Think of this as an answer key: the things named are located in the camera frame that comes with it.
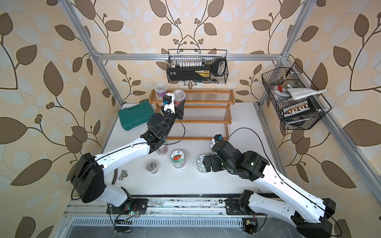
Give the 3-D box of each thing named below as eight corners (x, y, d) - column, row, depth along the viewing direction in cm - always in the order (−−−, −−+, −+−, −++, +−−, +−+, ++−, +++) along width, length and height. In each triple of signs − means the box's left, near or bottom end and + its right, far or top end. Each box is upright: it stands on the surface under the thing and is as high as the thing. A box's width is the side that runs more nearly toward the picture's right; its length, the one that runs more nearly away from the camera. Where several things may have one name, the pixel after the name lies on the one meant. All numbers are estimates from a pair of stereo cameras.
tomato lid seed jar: (172, 168, 89) (169, 162, 82) (173, 156, 94) (171, 149, 87) (184, 168, 89) (183, 162, 82) (185, 156, 94) (184, 149, 87)
